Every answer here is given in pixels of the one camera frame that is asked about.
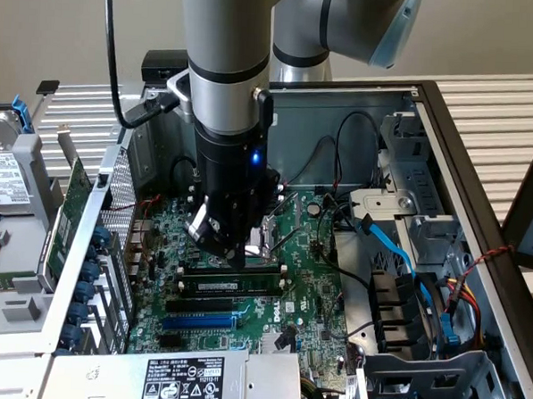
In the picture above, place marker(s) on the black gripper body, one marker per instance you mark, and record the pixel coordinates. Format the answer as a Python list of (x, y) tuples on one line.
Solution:
[(228, 162)]

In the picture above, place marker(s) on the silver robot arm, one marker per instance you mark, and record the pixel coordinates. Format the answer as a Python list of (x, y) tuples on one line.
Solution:
[(226, 27)]

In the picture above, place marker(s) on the RAM slot white latches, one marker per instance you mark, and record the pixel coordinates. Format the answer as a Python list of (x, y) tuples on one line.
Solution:
[(190, 189), (190, 200), (179, 286), (263, 270)]

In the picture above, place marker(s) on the RAM slot black latches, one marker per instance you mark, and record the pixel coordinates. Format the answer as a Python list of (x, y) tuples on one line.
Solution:
[(230, 297)]

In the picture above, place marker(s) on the coin cell battery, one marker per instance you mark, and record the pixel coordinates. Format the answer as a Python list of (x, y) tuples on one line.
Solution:
[(313, 207)]

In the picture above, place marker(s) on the thin locking lever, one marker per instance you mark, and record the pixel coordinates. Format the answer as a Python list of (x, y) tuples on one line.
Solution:
[(291, 242)]

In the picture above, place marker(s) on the CPU socket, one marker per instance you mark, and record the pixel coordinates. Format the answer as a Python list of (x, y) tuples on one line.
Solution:
[(264, 246)]

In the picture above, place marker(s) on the long black expansion slot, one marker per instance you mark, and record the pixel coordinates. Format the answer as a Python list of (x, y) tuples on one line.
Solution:
[(198, 305)]

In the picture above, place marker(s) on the open PC case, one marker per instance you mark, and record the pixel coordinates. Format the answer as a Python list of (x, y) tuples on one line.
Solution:
[(319, 122)]

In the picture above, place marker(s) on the blue expansion slot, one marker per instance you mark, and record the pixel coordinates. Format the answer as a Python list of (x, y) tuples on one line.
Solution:
[(197, 323)]

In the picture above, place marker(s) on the green motherboard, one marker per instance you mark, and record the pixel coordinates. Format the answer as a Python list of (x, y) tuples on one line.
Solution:
[(251, 315)]

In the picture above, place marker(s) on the blue card retention clip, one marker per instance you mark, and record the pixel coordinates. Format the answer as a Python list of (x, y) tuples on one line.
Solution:
[(84, 292), (78, 313), (90, 271), (70, 336), (102, 236)]

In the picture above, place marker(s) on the short black expansion slot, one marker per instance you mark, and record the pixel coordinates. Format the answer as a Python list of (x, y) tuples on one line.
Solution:
[(169, 342)]

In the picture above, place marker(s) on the black box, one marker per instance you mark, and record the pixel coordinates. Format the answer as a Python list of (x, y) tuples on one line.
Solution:
[(162, 62)]

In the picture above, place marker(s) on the silver chipset heat sink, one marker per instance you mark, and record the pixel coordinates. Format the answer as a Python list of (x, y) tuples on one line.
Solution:
[(279, 343)]

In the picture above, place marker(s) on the green graphics card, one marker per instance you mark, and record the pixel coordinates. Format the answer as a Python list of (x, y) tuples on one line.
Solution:
[(72, 198)]

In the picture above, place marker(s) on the metal disk bay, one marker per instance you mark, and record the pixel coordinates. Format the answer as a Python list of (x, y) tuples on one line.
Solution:
[(406, 171)]

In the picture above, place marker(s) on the black fan shroud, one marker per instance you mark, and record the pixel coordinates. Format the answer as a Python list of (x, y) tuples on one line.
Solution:
[(395, 304)]

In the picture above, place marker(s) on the silver power supply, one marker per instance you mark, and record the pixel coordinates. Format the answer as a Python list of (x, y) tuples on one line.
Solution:
[(105, 379)]

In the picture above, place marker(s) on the grey parts rack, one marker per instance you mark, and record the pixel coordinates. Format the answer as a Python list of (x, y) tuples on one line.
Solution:
[(22, 249)]

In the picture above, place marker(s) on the black table end cap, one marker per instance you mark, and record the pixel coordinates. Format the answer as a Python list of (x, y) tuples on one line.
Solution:
[(47, 87)]

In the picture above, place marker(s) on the blue disk caddy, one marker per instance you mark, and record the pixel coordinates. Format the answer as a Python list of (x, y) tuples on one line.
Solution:
[(23, 113)]

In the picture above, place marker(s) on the blue plastic clip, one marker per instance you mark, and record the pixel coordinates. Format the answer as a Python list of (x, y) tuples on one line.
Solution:
[(450, 339)]

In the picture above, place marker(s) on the grey disk bay cage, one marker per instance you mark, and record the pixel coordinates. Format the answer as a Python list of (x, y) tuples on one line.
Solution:
[(440, 378)]

